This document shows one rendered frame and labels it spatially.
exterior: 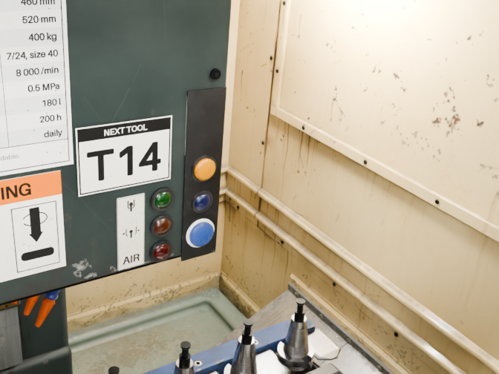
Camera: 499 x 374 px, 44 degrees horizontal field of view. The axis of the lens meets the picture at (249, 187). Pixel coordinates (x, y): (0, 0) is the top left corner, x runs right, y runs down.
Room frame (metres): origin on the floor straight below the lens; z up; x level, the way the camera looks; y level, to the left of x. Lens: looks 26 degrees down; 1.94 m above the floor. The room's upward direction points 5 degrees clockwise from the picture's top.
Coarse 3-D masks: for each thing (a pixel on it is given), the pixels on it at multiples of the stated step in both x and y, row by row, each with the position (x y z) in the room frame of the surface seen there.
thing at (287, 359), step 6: (282, 348) 0.83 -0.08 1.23; (312, 348) 0.84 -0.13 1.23; (282, 354) 0.82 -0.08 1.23; (312, 354) 0.82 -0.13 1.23; (282, 360) 0.81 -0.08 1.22; (288, 360) 0.80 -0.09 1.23; (294, 360) 0.81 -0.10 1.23; (300, 360) 0.81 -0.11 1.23; (306, 360) 0.82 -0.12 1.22; (312, 360) 0.82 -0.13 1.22; (288, 366) 0.81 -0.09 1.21; (294, 366) 0.80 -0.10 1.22; (300, 366) 0.80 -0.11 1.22; (306, 366) 0.82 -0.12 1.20; (294, 372) 0.80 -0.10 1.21; (300, 372) 0.80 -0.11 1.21
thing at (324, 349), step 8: (312, 336) 0.88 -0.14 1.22; (320, 336) 0.89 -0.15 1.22; (312, 344) 0.86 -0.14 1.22; (320, 344) 0.86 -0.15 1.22; (328, 344) 0.87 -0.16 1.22; (320, 352) 0.84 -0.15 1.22; (328, 352) 0.84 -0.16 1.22; (336, 352) 0.85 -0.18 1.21; (320, 360) 0.83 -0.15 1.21; (328, 360) 0.83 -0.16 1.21
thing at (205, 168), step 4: (200, 160) 0.60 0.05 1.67; (204, 160) 0.60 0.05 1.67; (208, 160) 0.60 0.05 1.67; (200, 164) 0.59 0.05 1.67; (204, 164) 0.59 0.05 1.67; (208, 164) 0.60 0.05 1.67; (212, 164) 0.60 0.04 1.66; (196, 168) 0.59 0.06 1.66; (200, 168) 0.59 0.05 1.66; (204, 168) 0.59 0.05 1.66; (208, 168) 0.60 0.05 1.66; (212, 168) 0.60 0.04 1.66; (196, 172) 0.59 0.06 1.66; (200, 172) 0.59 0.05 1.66; (204, 172) 0.59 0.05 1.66; (208, 172) 0.60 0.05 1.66; (212, 172) 0.60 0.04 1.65; (196, 176) 0.59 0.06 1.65; (200, 176) 0.59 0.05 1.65; (204, 176) 0.60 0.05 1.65; (208, 176) 0.60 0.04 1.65
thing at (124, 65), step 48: (96, 0) 0.54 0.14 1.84; (144, 0) 0.56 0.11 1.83; (192, 0) 0.59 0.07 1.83; (96, 48) 0.54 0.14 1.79; (144, 48) 0.56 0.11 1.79; (192, 48) 0.59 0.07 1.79; (96, 96) 0.54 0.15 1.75; (144, 96) 0.56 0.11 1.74; (144, 192) 0.56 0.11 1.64; (96, 240) 0.53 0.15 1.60; (144, 240) 0.56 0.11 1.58; (0, 288) 0.48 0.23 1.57; (48, 288) 0.50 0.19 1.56
